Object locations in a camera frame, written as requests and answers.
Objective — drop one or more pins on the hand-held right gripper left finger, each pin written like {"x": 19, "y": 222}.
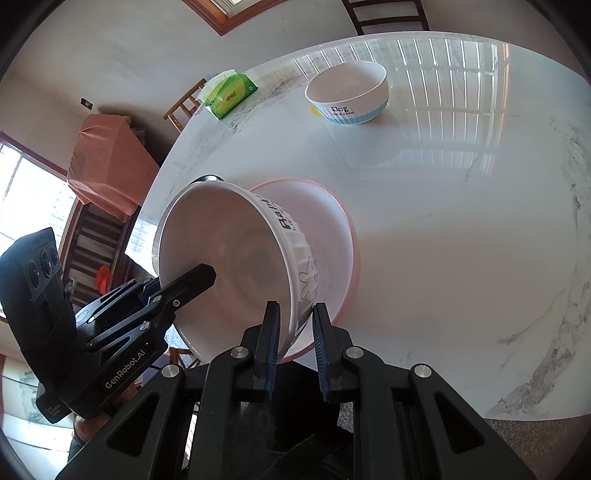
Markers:
{"x": 272, "y": 341}

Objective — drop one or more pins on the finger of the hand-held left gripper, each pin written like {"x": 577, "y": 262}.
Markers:
{"x": 194, "y": 281}
{"x": 115, "y": 300}

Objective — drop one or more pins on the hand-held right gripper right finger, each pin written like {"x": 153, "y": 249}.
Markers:
{"x": 321, "y": 350}

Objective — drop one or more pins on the white ribbed bowl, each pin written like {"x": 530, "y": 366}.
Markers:
{"x": 231, "y": 240}

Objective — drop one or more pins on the pink bowl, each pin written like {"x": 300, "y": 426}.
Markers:
{"x": 332, "y": 240}

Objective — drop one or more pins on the person's left hand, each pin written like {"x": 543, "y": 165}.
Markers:
{"x": 90, "y": 427}

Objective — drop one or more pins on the orange plastic bag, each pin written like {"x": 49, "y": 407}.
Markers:
{"x": 104, "y": 279}

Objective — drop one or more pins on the dark wooden bench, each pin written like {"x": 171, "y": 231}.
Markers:
{"x": 92, "y": 235}

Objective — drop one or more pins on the small wooden framed window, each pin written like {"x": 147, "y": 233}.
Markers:
{"x": 27, "y": 198}

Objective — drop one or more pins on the orange cloth cover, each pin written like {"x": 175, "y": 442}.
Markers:
{"x": 111, "y": 161}

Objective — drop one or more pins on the light wooden chair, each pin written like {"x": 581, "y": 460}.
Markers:
{"x": 184, "y": 104}

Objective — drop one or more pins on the green tissue pack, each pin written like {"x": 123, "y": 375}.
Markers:
{"x": 231, "y": 94}

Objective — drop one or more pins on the white bowl with blue band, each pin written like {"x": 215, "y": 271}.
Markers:
{"x": 351, "y": 92}

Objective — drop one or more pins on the large wooden framed window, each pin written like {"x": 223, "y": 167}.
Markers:
{"x": 217, "y": 21}

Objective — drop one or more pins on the dark wooden chair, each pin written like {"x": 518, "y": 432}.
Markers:
{"x": 369, "y": 23}

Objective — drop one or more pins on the black wall switch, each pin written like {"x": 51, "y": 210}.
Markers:
{"x": 86, "y": 103}

